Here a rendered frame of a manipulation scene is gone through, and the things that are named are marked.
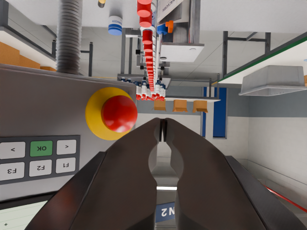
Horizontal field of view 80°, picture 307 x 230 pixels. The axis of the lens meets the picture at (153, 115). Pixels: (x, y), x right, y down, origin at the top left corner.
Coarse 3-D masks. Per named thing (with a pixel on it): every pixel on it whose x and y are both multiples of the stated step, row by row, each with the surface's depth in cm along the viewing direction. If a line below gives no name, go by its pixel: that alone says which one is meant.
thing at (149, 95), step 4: (148, 84) 250; (164, 84) 251; (148, 88) 250; (164, 88) 251; (148, 92) 250; (160, 92) 243; (164, 92) 252; (140, 96) 247; (148, 96) 251; (160, 96) 244; (164, 96) 252; (152, 100) 278
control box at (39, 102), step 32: (0, 64) 16; (0, 96) 15; (32, 96) 16; (64, 96) 18; (96, 96) 20; (128, 96) 22; (0, 128) 15; (32, 128) 16; (64, 128) 18; (96, 128) 20; (0, 192) 15; (32, 192) 17
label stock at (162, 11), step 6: (162, 0) 49; (168, 0) 47; (174, 0) 44; (180, 0) 42; (186, 0) 50; (162, 6) 49; (168, 6) 47; (174, 6) 44; (186, 6) 50; (162, 12) 49; (168, 12) 47; (186, 12) 50; (162, 18) 49; (186, 18) 50
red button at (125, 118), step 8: (120, 96) 19; (104, 104) 18; (112, 104) 18; (120, 104) 18; (128, 104) 19; (104, 112) 18; (112, 112) 18; (120, 112) 18; (128, 112) 19; (136, 112) 20; (104, 120) 18; (112, 120) 18; (120, 120) 18; (128, 120) 19; (112, 128) 18; (120, 128) 18; (128, 128) 19
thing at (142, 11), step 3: (138, 3) 42; (150, 3) 43; (138, 6) 42; (141, 6) 42; (144, 6) 42; (147, 6) 42; (150, 6) 43; (138, 9) 42; (141, 9) 42; (144, 9) 42; (147, 9) 42; (150, 9) 43; (138, 12) 43; (141, 12) 43; (144, 12) 43; (147, 12) 43; (150, 12) 43; (138, 15) 44; (141, 15) 44; (144, 15) 44; (147, 15) 44
